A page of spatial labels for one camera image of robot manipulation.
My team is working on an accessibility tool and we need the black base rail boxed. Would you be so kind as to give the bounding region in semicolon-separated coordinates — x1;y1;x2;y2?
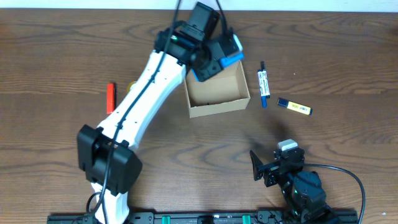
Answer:
46;207;359;224

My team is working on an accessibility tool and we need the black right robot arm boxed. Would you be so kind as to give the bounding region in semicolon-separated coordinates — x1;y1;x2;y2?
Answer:
249;147;341;223

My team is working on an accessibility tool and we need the open cardboard box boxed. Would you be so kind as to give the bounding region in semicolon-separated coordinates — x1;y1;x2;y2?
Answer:
184;61;251;118

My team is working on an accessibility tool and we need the red stapler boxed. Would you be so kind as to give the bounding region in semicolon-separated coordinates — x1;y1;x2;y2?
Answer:
106;83;116;114

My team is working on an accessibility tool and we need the blue marker pen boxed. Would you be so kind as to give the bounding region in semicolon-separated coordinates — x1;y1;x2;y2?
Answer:
257;70;267;108

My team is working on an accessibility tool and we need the yellow tape roll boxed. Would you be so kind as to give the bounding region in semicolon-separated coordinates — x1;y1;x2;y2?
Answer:
126;81;136;93

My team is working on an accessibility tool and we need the yellow highlighter pen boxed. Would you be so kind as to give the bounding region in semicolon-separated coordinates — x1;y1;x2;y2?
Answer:
277;98;313;116

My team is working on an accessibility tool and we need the blue plastic case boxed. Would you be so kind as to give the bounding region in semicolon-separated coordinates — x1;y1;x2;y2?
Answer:
192;52;244;82

